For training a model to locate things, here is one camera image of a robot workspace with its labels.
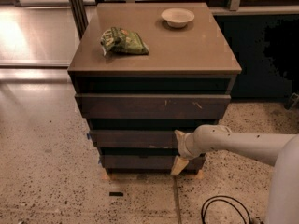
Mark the brown drawer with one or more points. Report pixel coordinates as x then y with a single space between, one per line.
134 139
152 106
137 163

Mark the white bowl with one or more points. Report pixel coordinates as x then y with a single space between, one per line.
177 17

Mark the brown bottom drawer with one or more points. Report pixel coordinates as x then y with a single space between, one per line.
137 163

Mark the black floor tape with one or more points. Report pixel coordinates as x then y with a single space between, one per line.
116 194

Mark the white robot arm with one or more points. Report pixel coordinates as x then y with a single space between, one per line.
281 151

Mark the brown drawer cabinet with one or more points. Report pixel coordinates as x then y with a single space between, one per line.
193 60

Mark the green chip bag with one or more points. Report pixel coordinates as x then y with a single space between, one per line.
119 40

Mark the brown top drawer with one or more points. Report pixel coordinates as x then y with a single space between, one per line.
152 106

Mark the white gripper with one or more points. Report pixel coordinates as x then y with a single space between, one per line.
186 146

